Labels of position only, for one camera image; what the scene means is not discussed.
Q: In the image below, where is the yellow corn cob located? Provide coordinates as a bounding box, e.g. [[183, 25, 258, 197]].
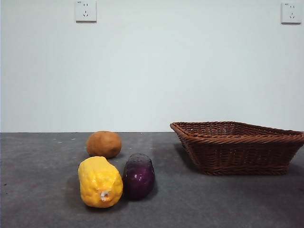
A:
[[77, 156, 124, 209]]

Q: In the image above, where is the brown wicker basket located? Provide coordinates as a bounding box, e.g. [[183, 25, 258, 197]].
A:
[[170, 121, 304, 176]]

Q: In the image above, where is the purple eggplant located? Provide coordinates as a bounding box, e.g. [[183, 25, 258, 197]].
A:
[[122, 153, 156, 200]]

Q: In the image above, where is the white wall power outlet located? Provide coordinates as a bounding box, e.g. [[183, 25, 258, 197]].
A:
[[281, 2, 302, 24], [76, 0, 97, 23]]

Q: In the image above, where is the brown potato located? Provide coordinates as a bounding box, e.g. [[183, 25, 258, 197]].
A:
[[85, 130, 122, 159]]

